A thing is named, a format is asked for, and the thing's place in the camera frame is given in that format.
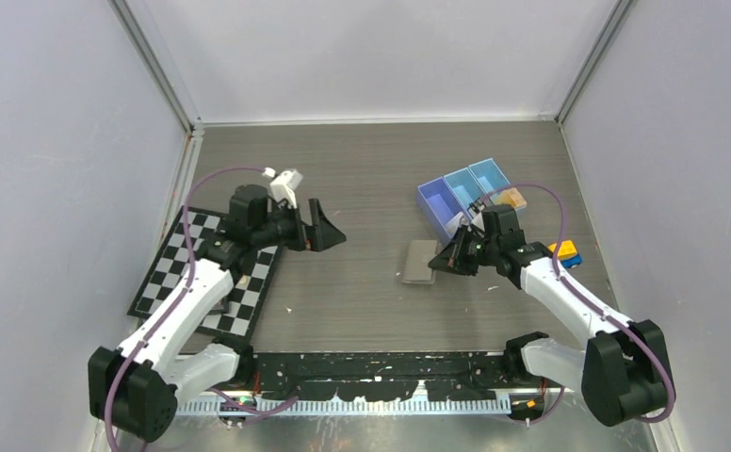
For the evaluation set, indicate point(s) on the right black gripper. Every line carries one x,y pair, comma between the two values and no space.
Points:
451,258

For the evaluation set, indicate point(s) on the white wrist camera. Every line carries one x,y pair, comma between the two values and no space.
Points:
284,185
475,209

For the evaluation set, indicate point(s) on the orange VIP card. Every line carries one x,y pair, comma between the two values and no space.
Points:
512,197

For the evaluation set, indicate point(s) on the yellow blue toy block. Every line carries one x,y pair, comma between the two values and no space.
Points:
567,254

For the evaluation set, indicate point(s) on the black white checkerboard mat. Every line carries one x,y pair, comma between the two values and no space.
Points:
219,304

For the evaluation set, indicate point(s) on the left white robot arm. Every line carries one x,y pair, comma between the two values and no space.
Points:
138,385

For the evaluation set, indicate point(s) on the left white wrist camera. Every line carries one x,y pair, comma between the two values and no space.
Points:
284,185

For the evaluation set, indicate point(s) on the grey blue card holder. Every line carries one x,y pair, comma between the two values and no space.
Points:
416,268

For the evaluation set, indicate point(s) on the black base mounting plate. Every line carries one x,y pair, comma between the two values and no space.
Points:
381,376

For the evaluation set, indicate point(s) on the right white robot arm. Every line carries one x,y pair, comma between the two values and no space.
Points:
622,369

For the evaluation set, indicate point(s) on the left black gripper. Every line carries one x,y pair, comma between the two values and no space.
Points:
321,234

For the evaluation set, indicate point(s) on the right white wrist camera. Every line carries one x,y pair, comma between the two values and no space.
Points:
475,209

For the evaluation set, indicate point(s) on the blue three-compartment tray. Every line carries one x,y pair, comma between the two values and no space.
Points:
444,201

